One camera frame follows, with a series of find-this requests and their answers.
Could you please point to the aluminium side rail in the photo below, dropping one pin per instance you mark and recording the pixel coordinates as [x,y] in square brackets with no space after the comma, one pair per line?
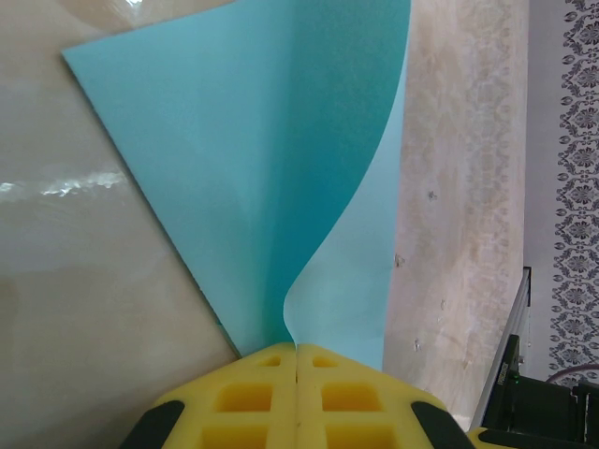
[510,327]

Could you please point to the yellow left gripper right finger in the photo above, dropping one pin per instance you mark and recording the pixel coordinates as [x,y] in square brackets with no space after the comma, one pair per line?
[355,407]

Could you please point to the light blue cloth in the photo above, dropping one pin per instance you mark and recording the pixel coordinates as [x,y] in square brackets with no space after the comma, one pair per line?
[234,140]

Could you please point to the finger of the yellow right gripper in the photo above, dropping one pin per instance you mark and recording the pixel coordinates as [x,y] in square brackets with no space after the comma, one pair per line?
[486,439]

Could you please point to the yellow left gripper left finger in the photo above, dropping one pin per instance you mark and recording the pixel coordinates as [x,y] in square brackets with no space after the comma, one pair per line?
[243,407]

